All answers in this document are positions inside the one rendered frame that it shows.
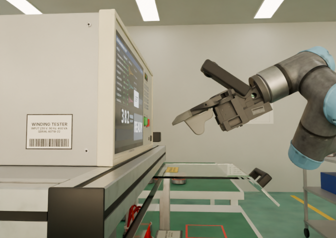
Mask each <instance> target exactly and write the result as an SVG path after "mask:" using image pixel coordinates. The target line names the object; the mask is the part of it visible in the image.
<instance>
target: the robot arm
mask: <svg viewBox="0 0 336 238"><path fill-rule="evenodd" d="M335 68H336V65H335V61H334V58H333V56H332V55H331V54H329V51H328V50H327V49H326V48H324V47H322V46H314V47H312V48H309V49H307V50H302V51H300V52H299V53H297V54H296V55H294V56H291V57H289V58H287V59H285V60H283V61H281V62H279V63H277V64H275V65H272V66H270V67H268V68H266V69H264V70H262V71H259V72H257V73H256V75H253V76H251V77H249V78H248V83H249V85H247V84H246V83H244V82H243V81H241V80H240V79H238V78H237V77H235V76H234V75H232V74H231V73H229V72H228V71H226V70H225V69H223V68H222V67H220V66H219V65H218V64H217V63H216V62H214V61H211V60H209V59H206V60H205V62H204V63H203V65H202V66H201V69H200V71H201V72H202V73H203V74H204V75H205V76H206V77H208V78H211V79H213V80H214V81H216V82H217V83H219V84H220V85H222V86H223V87H225V88H226V89H227V90H225V91H222V92H220V93H218V94H216V95H214V96H212V97H211V98H210V99H209V100H207V101H205V102H203V103H201V104H199V105H197V106H195V107H193V108H191V109H189V110H187V111H185V112H183V113H182V114H180V115H178V116H177V117H176V118H175V119H174V121H173V122H172V125H173V126H174V125H176V124H179V123H181V122H183V121H184V122H185V123H186V124H187V125H188V126H189V128H190V129H191V130H192V131H193V132H194V133H195V134H196V135H201V134H203V133H204V132H205V122H206V121H207V120H209V119H211V118H212V117H213V114H214V115H215V120H216V122H217V124H218V125H219V126H220V128H221V130H222V131H223V132H224V131H227V132H228V131H230V130H232V129H234V128H238V127H239V126H240V127H242V126H243V125H244V124H246V123H248V122H249V121H250V120H253V119H255V118H257V117H259V116H261V115H263V114H265V113H268V112H270V111H272V110H273V109H272V107H271V105H270V103H274V102H276V101H278V100H280V99H282V98H285V97H287V96H289V95H291V94H293V93H295V92H299V93H300V94H301V95H302V96H303V97H304V98H305V99H306V100H307V104H306V106H305V109H304V111H303V114H302V116H301V119H300V121H299V124H298V126H297V129H296V131H295V134H294V136H293V139H292V140H291V141H290V146H289V149H288V157H289V159H290V160H291V161H292V163H294V164H295V165H296V166H297V167H299V168H301V169H304V170H315V169H317V168H318V167H320V165H321V164H322V163H323V162H324V160H325V157H326V156H328V155H331V154H333V153H336V72H335ZM252 95H253V96H254V98H252ZM211 108H213V110H211ZM203 112H204V113H203ZM201 113H202V114H201Z"/></svg>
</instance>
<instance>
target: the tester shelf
mask: <svg viewBox="0 0 336 238"><path fill-rule="evenodd" d="M165 160H166V146H165V145H153V147H152V148H150V149H148V150H146V151H144V152H142V153H140V154H138V155H136V156H134V157H131V158H129V159H127V160H125V161H123V162H121V163H119V164H117V165H115V166H113V167H99V166H45V165H0V238H109V236H110V235H111V233H112V232H113V231H114V229H115V228H116V227H117V225H118V224H119V223H120V221H121V220H122V218H123V217H124V216H125V214H126V213H127V212H128V210H129V209H130V208H131V206H132V205H133V203H134V202H135V201H136V199H137V198H138V197H139V195H140V194H141V193H142V191H143V190H144V188H145V187H146V186H147V184H148V183H149V182H150V180H151V179H152V178H153V176H154V175H155V173H156V172H157V171H158V169H159V168H160V167H161V165H162V164H163V163H164V161H165Z"/></svg>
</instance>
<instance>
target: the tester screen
mask: <svg viewBox="0 0 336 238"><path fill-rule="evenodd" d="M134 90H135V91H137V92H138V93H139V94H140V95H142V110H141V109H139V108H137V107H135V106H134ZM122 108H123V109H126V110H129V125H125V124H121V114H122ZM134 113H136V114H139V115H141V116H142V115H143V70H142V69H141V68H140V66H139V65H138V64H137V62H136V61H135V59H134V58H133V57H132V55H131V54H130V53H129V51H128V50H127V48H126V47H125V46H124V44H123V43H122V42H121V40H120V39H119V37H118V36H117V35H116V58H115V142H114V148H119V147H124V146H128V145H132V144H136V143H140V142H143V139H139V140H134ZM116 129H124V130H132V139H125V140H118V141H116Z"/></svg>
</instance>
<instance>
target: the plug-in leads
mask: <svg viewBox="0 0 336 238"><path fill-rule="evenodd" d="M134 206H135V209H134V210H133V208H134ZM139 208H141V206H136V205H135V204H134V205H132V206H131V207H130V209H129V214H128V221H127V225H126V226H124V229H126V232H127V230H128V228H129V227H130V222H131V219H132V221H133V220H134V214H135V212H137V213H138V212H139V210H140V209H139ZM126 232H124V233H123V235H122V238H123V237H124V235H125V233H126ZM144 238H151V231H150V225H149V226H148V228H147V231H146V233H145V236H144Z"/></svg>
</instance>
